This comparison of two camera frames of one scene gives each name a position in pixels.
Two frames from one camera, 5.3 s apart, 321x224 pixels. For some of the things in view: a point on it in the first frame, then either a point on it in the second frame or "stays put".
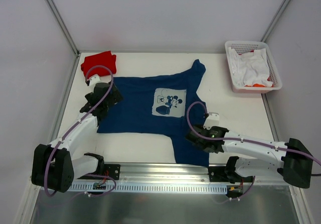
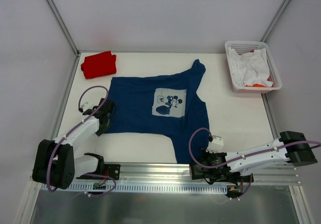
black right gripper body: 196,136 -> 196,172
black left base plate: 112,171 stays put
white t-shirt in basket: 251,68 stays put
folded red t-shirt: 106,59 stays put
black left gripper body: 110,93 -> 107,111
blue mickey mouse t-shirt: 159,104 stays put
